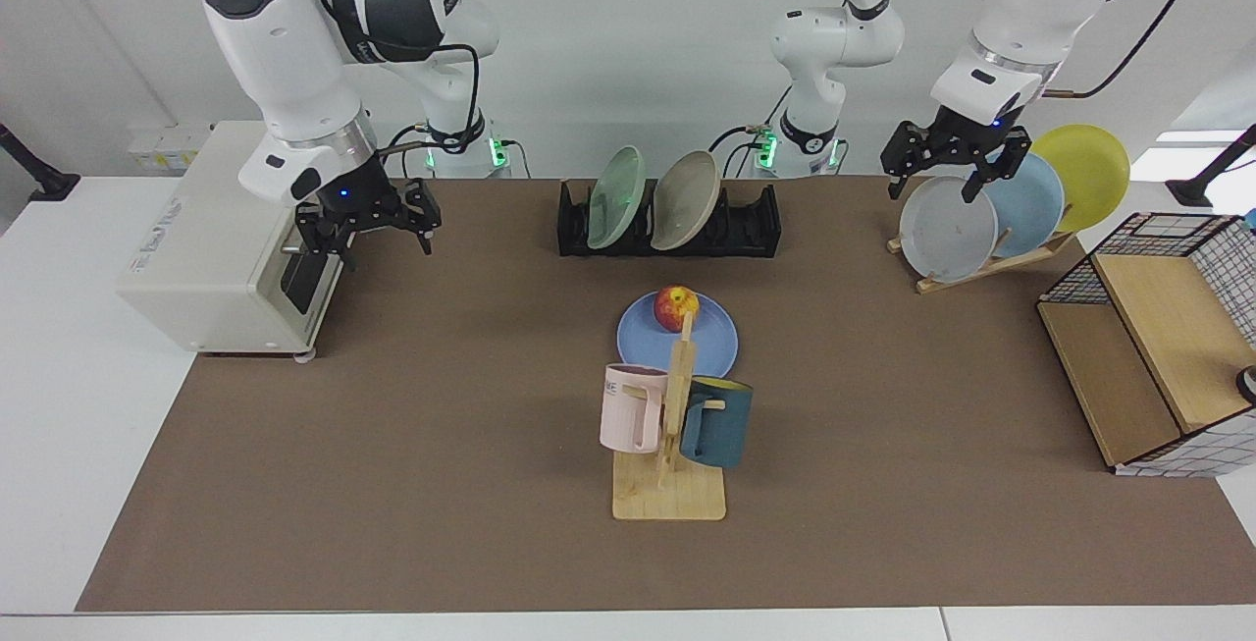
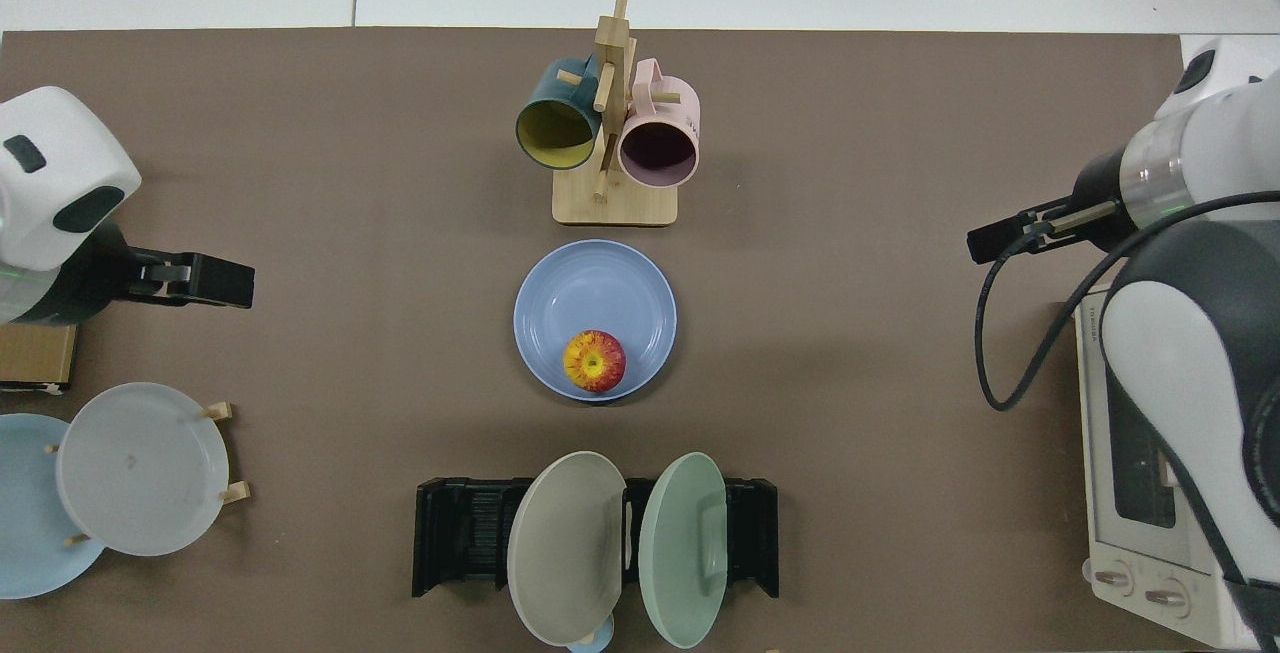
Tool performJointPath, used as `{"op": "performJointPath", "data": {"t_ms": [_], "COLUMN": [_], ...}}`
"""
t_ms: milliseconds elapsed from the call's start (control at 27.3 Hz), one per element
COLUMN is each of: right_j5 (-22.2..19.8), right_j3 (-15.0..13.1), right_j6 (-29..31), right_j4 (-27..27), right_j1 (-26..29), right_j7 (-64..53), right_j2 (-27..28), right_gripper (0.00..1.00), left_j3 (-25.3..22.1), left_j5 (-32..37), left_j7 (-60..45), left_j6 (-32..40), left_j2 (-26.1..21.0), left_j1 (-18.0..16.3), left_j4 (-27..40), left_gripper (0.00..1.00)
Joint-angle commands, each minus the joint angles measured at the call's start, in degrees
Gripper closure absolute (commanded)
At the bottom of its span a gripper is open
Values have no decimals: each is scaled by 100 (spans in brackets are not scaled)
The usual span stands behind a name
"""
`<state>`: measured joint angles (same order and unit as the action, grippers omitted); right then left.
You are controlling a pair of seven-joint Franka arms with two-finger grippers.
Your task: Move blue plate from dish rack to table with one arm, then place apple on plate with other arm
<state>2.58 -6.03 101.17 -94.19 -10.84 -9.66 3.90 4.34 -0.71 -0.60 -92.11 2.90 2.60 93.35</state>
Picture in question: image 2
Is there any red yellow apple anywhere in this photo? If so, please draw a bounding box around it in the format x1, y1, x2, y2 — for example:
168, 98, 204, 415
562, 329, 628, 394

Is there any grey plate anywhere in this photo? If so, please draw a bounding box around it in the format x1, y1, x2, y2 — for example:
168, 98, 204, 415
55, 382, 231, 558

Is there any wooden plate rack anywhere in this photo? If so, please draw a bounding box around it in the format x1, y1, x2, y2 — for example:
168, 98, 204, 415
43, 400, 251, 549

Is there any light blue plate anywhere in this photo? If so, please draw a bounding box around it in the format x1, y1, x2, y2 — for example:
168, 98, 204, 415
0, 413, 108, 601

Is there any black dish rack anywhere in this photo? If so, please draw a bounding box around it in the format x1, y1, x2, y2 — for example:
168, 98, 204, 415
412, 476, 780, 600

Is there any beige plate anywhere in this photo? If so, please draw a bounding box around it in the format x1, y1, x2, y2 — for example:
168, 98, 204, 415
507, 450, 629, 647

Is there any pale green plate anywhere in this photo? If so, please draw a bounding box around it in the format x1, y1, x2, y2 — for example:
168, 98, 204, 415
640, 451, 729, 650

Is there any brown table cloth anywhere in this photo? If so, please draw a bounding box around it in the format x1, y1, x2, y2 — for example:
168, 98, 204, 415
0, 28, 1196, 653

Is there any pale toaster oven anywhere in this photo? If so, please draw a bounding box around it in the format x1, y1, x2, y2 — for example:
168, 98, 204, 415
1075, 283, 1261, 651

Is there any pink cup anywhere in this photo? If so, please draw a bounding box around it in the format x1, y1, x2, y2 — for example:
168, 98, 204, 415
617, 58, 701, 187

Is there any dark teal cup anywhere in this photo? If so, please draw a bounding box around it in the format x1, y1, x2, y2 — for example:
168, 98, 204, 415
515, 56, 604, 171

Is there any wooden cup stand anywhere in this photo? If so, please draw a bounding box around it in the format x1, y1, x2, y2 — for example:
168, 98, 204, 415
552, 0, 679, 227

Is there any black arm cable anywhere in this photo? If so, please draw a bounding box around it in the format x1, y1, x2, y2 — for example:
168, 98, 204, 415
975, 190, 1280, 412

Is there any wire basket with wooden floor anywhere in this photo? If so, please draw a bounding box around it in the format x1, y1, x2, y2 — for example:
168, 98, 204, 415
0, 323, 79, 396

